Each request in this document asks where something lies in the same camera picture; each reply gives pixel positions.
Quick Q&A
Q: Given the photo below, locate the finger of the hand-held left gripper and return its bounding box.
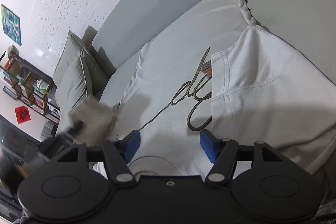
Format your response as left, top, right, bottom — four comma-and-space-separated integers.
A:
69, 120, 86, 136

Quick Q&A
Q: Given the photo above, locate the bookshelf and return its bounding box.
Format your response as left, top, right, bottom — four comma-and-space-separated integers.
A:
0, 45, 63, 125

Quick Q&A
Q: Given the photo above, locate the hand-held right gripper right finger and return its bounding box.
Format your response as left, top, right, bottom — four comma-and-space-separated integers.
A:
199, 129, 284, 184

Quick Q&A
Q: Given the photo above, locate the white T-shirt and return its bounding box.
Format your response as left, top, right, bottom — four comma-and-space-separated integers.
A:
70, 0, 332, 178

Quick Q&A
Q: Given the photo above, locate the teal wall picture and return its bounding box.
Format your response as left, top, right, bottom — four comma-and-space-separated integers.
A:
1, 4, 22, 46

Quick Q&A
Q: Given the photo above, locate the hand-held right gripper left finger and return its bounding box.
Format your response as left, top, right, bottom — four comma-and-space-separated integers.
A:
56, 130, 141, 184

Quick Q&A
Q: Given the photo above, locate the red paper decoration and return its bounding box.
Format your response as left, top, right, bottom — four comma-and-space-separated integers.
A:
14, 106, 33, 125

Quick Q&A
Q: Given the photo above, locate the large grey pillow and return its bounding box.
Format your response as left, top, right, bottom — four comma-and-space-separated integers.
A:
52, 30, 109, 89

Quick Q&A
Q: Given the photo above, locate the dark cabinet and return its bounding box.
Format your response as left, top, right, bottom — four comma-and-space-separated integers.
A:
0, 119, 42, 214

